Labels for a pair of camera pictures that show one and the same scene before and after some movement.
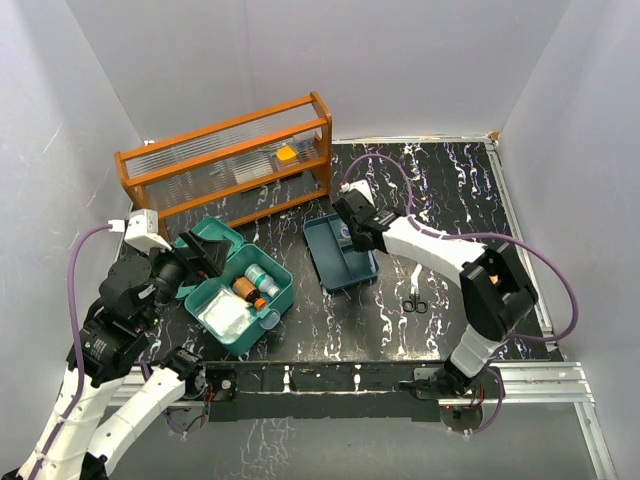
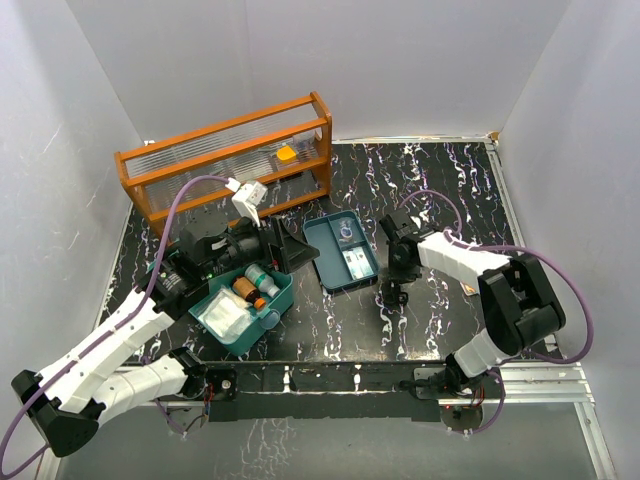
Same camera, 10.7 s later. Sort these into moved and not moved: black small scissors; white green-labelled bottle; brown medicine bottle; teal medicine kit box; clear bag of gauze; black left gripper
Moved: black left gripper; black small scissors
Not moved: brown medicine bottle; white green-labelled bottle; clear bag of gauze; teal medicine kit box
